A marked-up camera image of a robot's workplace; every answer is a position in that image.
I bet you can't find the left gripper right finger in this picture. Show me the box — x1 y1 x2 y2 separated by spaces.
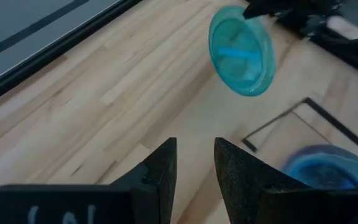
214 138 358 224

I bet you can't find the black aluminium table frame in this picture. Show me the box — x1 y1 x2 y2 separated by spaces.
0 0 358 110

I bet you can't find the black shelf leg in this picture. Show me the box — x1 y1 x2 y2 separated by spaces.
242 96 358 154

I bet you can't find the light wooden shelf board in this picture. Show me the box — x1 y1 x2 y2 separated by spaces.
242 98 358 191

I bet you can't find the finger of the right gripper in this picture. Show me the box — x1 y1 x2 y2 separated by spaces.
243 0 287 18

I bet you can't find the blue transparent plastic plate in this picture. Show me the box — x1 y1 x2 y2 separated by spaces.
208 5 277 97
280 144 358 190

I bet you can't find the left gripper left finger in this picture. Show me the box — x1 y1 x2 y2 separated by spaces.
0 137 178 224

